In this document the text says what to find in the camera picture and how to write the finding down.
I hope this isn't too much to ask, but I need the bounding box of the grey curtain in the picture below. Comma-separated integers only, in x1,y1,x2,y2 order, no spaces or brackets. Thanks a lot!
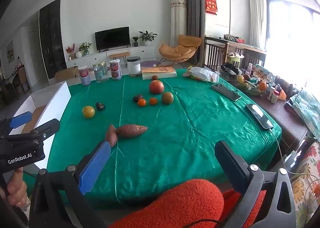
187,0,205,67

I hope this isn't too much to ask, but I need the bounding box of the orange fuzzy sleeve forearm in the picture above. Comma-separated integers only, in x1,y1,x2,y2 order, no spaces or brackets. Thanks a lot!
111,179,266,227

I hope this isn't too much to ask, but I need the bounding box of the black smartphone near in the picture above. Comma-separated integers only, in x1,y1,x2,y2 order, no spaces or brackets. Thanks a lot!
246,104,273,130

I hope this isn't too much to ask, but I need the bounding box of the black smartphone far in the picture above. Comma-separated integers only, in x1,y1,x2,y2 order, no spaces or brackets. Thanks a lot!
211,84,241,101

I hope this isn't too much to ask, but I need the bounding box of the light blue folded cloth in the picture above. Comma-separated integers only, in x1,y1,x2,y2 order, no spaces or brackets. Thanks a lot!
286,89,320,141

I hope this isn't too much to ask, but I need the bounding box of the white snack bag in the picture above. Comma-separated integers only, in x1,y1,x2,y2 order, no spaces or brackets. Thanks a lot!
183,66,220,83

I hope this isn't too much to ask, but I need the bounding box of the clear glass jar gold lid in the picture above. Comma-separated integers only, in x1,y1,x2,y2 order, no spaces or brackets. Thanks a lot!
93,61,108,82

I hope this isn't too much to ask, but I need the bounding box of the brown cardboard box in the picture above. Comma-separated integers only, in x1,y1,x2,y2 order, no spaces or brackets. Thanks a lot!
55,66,79,82

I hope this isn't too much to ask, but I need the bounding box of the black smartphone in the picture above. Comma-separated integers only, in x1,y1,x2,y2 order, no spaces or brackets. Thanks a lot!
246,104,273,130
211,84,241,101

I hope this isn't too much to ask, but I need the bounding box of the covered standing air conditioner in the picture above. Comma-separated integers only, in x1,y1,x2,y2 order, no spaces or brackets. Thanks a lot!
170,0,187,46

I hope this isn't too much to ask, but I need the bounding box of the orange lounge chair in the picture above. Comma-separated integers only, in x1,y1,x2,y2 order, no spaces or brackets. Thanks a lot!
157,35,202,68

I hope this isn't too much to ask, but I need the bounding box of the red white tin can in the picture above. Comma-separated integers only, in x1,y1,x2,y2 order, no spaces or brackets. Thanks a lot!
110,59,122,80
78,66,91,86

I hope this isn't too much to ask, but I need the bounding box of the large red apple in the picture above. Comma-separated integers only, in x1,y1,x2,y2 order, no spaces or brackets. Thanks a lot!
149,80,164,94

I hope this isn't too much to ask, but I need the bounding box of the dark wooden chair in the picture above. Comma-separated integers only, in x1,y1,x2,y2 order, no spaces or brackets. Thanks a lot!
203,36,266,70

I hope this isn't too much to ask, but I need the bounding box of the fruit bowl on side table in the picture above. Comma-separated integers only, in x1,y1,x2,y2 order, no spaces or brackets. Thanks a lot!
236,75,267,96

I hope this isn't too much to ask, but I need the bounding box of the small orange mandarin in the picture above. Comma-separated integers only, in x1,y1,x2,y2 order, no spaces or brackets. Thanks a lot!
137,98,146,107
149,97,158,105

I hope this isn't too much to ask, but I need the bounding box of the long sweet potato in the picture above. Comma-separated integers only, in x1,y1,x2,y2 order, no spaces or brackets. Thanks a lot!
105,124,118,147

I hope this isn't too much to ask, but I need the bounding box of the potted green plant large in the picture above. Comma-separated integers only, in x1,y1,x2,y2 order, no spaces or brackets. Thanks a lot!
139,31,158,46

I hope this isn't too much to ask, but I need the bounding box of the green-brown round fruit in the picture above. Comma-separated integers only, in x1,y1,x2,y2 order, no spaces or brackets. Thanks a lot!
162,92,174,105

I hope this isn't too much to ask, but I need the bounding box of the yellow round fruit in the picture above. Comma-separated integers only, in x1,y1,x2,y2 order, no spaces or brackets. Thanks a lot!
82,106,95,119

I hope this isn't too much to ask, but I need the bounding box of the white charging cable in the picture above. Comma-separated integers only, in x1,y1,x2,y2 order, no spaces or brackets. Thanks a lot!
269,127,320,193

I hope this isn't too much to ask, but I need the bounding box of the black flat television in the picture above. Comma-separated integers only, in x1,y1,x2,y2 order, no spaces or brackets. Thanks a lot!
94,26,130,51

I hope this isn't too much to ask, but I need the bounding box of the red white tin can right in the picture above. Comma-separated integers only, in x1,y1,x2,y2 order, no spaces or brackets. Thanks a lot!
110,59,122,80

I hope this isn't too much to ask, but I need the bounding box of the person's left hand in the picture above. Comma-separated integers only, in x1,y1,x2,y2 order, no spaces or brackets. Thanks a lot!
1,168,27,208

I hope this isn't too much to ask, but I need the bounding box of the red white tin can left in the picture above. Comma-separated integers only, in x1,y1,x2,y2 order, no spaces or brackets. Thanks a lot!
78,66,91,86

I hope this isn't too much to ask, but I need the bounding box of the white cardboard box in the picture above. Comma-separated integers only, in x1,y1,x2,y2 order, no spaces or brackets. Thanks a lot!
8,81,72,170

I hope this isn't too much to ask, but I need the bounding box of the small wooden stool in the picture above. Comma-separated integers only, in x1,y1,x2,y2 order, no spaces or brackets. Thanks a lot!
108,52,130,67

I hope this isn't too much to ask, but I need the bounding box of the white jar black lid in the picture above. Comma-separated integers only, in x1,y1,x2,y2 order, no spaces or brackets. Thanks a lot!
127,57,141,76

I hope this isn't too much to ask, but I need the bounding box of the short sweet potato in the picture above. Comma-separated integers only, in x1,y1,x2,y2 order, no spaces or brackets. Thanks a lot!
116,124,148,138

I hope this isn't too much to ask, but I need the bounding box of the green satin tablecloth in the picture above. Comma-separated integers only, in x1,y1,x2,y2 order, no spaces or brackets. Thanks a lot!
46,70,281,209

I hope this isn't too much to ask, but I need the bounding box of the dark wrinkled fruit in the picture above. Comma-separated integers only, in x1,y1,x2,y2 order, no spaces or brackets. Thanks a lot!
95,102,105,111
133,94,143,103

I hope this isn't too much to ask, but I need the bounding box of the white tv cabinet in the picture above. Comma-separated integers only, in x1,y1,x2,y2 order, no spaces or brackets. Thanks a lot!
66,46,156,68

